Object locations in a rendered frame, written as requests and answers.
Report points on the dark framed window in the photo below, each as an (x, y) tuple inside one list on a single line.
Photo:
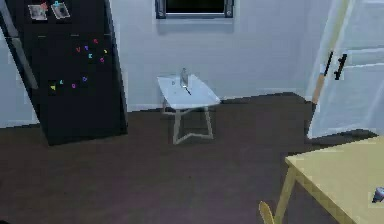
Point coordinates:
[(194, 6)]

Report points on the clear glass bottle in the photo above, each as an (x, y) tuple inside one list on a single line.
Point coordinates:
[(183, 77)]

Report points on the photo with red magnet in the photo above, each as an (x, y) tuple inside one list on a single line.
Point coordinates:
[(37, 11)]

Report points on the yellow wooden dining table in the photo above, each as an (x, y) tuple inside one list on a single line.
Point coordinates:
[(336, 176)]

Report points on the white room door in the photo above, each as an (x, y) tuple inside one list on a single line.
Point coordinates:
[(353, 83)]

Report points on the small grey shaker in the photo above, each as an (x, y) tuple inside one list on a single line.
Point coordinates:
[(378, 195)]

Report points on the small white side table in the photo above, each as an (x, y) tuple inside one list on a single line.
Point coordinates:
[(186, 96)]

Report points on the black table knife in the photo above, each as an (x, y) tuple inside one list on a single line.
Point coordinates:
[(187, 89)]

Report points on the photo with blue magnet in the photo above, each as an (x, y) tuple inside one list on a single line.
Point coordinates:
[(60, 9)]

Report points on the black fridge with magnets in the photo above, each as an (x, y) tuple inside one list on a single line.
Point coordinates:
[(70, 100)]

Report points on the yellow wooden chair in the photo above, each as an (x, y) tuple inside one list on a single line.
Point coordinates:
[(266, 213)]

